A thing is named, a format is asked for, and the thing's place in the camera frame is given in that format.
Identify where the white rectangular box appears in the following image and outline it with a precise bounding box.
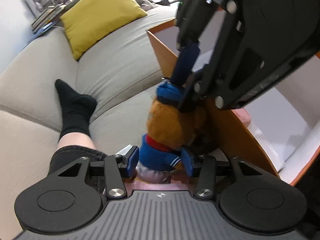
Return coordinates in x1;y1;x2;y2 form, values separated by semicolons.
245;56;319;183

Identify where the stack of books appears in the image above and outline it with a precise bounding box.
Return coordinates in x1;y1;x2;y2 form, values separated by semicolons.
31;3;66;34

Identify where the orange white cardboard box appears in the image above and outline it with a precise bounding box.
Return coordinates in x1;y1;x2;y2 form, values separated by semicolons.
146;12;319;185

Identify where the brown plush sailor toy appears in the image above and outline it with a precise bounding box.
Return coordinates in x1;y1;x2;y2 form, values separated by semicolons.
136;80;207;184

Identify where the yellow cushion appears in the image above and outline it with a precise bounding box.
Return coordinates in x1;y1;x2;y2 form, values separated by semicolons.
60;0;147;60

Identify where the person left leg black sock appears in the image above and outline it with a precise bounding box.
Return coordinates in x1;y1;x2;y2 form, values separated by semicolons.
47;78;108;177

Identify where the beige fabric sofa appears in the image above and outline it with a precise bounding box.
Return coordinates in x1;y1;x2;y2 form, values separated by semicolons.
1;6;176;239

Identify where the pink fabric pouch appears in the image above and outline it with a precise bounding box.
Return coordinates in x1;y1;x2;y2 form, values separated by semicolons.
124;173;195;191

